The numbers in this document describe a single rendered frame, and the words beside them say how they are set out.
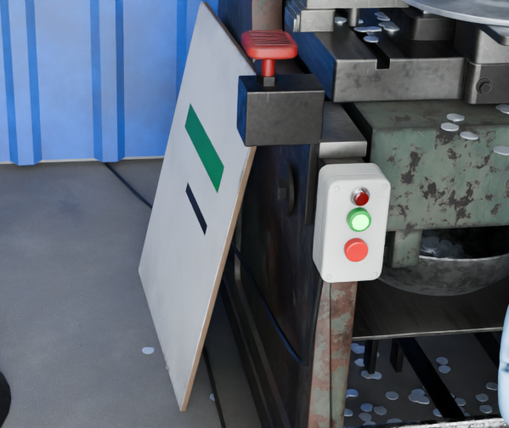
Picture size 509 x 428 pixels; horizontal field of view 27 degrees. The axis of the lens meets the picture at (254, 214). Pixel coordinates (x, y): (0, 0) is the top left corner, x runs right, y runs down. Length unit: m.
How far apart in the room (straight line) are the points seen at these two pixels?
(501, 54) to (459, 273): 0.34
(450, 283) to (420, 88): 0.31
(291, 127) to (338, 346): 0.30
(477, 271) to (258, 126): 0.46
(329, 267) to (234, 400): 0.63
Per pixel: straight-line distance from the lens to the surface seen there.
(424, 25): 1.49
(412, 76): 1.42
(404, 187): 1.38
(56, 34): 2.65
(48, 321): 2.13
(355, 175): 1.24
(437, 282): 1.58
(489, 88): 1.42
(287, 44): 1.25
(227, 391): 1.87
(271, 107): 1.27
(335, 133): 1.32
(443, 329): 1.57
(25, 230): 2.47
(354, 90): 1.41
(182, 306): 1.91
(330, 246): 1.26
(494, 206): 1.44
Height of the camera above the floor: 1.14
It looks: 27 degrees down
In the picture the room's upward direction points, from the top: 3 degrees clockwise
